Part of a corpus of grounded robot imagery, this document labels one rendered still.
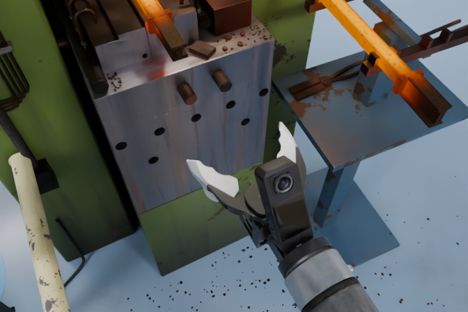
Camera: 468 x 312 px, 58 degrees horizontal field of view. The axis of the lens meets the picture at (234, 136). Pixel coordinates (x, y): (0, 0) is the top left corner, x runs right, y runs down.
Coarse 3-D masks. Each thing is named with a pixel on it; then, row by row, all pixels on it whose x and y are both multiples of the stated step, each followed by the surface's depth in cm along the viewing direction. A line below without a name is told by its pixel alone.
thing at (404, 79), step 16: (320, 0) 89; (336, 0) 86; (336, 16) 85; (352, 16) 83; (352, 32) 82; (368, 32) 80; (368, 48) 79; (384, 48) 77; (384, 64) 76; (400, 64) 74; (400, 80) 71; (416, 80) 70; (416, 96) 71; (432, 96) 68; (416, 112) 72; (432, 112) 69
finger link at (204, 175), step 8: (192, 160) 58; (192, 168) 58; (200, 168) 57; (208, 168) 57; (200, 176) 56; (208, 176) 56; (216, 176) 56; (224, 176) 56; (232, 176) 56; (216, 184) 55; (224, 184) 55; (232, 184) 55; (208, 192) 59; (224, 192) 55; (232, 192) 55; (216, 200) 60
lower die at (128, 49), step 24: (96, 0) 84; (120, 0) 83; (168, 0) 82; (96, 24) 80; (120, 24) 78; (144, 24) 78; (192, 24) 82; (96, 48) 76; (120, 48) 79; (144, 48) 81
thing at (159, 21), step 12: (144, 0) 80; (156, 0) 80; (144, 12) 80; (156, 12) 77; (168, 12) 76; (156, 24) 75; (168, 24) 75; (168, 36) 73; (180, 36) 73; (168, 48) 74; (180, 48) 72
